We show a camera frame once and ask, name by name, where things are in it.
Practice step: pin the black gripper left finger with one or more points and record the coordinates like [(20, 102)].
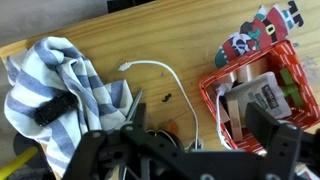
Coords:
[(100, 143)]

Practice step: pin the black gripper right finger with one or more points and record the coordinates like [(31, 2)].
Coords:
[(283, 146)]

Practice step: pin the light wooden chip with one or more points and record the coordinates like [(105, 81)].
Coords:
[(222, 111), (235, 120)]

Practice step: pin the red woven basket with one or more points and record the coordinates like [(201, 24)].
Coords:
[(300, 63)]

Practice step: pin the black plastic clip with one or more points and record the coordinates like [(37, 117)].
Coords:
[(55, 109)]

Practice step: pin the white pouch with green cap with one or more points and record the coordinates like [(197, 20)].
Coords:
[(256, 96)]

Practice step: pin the black moustache sticker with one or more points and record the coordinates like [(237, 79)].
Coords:
[(166, 97)]

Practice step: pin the blue white striped cloth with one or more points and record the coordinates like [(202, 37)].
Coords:
[(40, 76)]

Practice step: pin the Santa Claus sticker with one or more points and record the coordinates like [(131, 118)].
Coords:
[(263, 30)]

